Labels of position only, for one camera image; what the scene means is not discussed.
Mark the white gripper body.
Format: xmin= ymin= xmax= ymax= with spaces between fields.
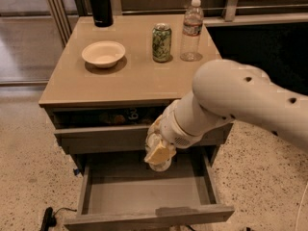
xmin=159 ymin=100 xmax=203 ymax=149

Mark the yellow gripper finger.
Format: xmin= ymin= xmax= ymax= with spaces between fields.
xmin=144 ymin=140 xmax=176 ymax=166
xmin=148 ymin=115 xmax=162 ymax=135

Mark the silver 7up can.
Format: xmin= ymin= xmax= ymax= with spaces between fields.
xmin=144 ymin=129 xmax=175 ymax=172

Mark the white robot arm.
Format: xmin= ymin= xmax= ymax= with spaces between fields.
xmin=144 ymin=60 xmax=308 ymax=170

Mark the grey middle drawer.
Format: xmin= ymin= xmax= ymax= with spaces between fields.
xmin=64 ymin=147 xmax=234 ymax=231

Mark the grey drawer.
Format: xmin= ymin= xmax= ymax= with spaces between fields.
xmin=64 ymin=147 xmax=234 ymax=231
xmin=51 ymin=104 xmax=234 ymax=155

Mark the grey drawer cabinet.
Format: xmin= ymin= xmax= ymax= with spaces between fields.
xmin=39 ymin=14 xmax=219 ymax=167

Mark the grey top drawer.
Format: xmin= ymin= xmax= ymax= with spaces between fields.
xmin=51 ymin=104 xmax=234 ymax=155

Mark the green soda can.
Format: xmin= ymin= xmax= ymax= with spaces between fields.
xmin=152 ymin=23 xmax=171 ymax=63

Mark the black snack bag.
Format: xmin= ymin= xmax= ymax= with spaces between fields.
xmin=98 ymin=108 xmax=153 ymax=125

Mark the white paper bowl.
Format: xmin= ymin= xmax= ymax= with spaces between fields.
xmin=82 ymin=41 xmax=126 ymax=68

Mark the clear plastic water bottle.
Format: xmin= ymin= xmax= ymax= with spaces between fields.
xmin=180 ymin=0 xmax=204 ymax=62

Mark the black insulated flask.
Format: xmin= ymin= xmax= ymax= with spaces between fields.
xmin=90 ymin=0 xmax=113 ymax=27

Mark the black power cable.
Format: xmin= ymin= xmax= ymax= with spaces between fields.
xmin=38 ymin=206 xmax=78 ymax=231

